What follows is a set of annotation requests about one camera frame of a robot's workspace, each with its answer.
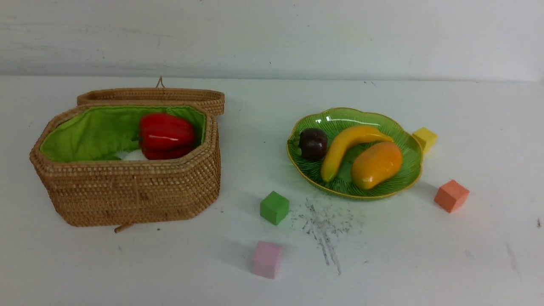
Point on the dark purple mangosteen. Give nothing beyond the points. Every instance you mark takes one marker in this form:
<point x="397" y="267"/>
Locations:
<point x="310" y="144"/>

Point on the yellow banana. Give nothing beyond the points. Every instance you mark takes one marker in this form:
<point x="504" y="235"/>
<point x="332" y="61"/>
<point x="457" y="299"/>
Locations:
<point x="344" y="141"/>

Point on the orange yellow mango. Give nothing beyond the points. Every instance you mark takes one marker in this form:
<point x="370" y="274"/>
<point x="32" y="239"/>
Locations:
<point x="376" y="164"/>

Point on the red bell pepper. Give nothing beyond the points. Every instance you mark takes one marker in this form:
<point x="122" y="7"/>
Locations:
<point x="164" y="136"/>

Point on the white radish with green leaves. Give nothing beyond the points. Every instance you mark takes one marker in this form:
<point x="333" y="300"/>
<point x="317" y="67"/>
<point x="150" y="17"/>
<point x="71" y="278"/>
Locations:
<point x="135" y="155"/>

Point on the green foam cube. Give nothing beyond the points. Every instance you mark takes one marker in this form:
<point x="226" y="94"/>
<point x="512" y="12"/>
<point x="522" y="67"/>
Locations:
<point x="274" y="208"/>

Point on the green glass leaf plate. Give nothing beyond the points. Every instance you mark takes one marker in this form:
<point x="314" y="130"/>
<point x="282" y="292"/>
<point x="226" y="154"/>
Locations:
<point x="332" y="122"/>

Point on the woven wicker basket lid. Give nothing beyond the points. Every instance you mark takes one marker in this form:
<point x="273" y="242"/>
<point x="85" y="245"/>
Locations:
<point x="210" y="101"/>

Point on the pink foam cube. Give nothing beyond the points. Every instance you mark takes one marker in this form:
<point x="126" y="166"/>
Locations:
<point x="266" y="259"/>

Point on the yellow foam cube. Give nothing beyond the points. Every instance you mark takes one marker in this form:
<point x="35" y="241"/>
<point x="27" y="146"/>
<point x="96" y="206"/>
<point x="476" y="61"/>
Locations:
<point x="426" y="138"/>

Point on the orange foam cube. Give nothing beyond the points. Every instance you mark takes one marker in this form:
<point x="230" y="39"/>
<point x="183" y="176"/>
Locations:
<point x="451" y="196"/>

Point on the woven wicker basket green lining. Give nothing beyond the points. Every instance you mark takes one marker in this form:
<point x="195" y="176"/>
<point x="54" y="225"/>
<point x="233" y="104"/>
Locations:
<point x="75" y="159"/>

